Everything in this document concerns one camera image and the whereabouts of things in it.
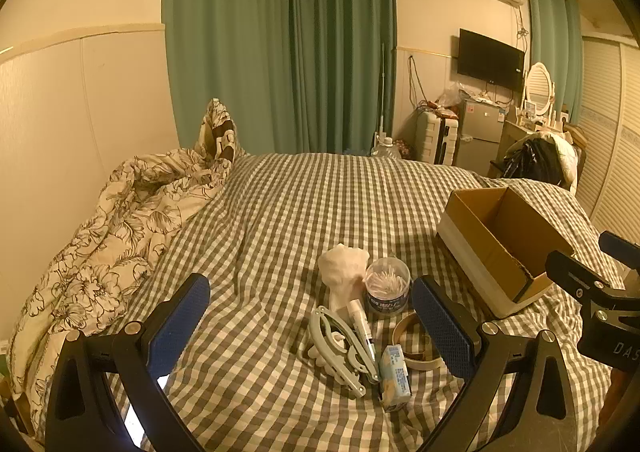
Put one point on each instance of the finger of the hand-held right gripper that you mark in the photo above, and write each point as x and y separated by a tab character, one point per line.
617	244
570	269

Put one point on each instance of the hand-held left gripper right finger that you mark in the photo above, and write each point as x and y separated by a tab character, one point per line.
440	327

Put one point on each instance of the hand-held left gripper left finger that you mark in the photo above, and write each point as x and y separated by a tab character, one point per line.
175	327

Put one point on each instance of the beige tape roll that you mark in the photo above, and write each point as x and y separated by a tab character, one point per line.
417	363

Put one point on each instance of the clear cotton swab jar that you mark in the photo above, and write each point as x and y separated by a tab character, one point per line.
385	299

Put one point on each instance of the small blue printed packet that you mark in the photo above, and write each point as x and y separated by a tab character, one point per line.
395	377

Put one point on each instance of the white marker pen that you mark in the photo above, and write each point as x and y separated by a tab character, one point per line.
360	319

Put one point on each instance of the cardboard box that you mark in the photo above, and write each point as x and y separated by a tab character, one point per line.
475	252

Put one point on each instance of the white sock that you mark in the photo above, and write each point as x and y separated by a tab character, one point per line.
342	272

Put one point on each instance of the grey folding hanger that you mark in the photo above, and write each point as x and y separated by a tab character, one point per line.
320	332

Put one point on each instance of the white padded garment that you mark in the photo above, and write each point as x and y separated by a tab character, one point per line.
567	157

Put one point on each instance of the floral quilt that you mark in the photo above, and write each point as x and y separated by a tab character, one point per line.
100	257

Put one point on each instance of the white louvred wardrobe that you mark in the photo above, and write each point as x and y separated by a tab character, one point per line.
610	142

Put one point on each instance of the brown wooden chair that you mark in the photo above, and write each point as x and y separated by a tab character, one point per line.
577	137

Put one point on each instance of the white dressing table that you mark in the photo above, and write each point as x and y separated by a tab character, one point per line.
515	132

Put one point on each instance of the small silver fridge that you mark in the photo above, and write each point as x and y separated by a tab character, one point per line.
480	132

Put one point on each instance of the checkered bed sheet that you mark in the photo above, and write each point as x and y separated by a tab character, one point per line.
300	212

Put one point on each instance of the oval white mirror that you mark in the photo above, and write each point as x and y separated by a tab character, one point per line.
540	85

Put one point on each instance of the dark patterned bag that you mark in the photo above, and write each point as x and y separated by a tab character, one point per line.
406	150

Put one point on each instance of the large clear water bottle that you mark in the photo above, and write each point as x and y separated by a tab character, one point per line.
386	148

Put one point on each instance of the white ribbed suitcase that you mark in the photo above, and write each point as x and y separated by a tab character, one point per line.
435	137

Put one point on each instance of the floral pillow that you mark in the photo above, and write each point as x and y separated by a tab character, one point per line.
220	132

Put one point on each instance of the narrow green curtain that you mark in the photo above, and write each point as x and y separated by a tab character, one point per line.
555	47

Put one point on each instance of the clear plastic bag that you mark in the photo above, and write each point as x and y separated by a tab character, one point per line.
452	95

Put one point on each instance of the green curtain panel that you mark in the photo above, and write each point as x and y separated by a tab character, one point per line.
225	32
345	32

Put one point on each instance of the black wall television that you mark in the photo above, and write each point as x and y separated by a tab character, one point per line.
490	57

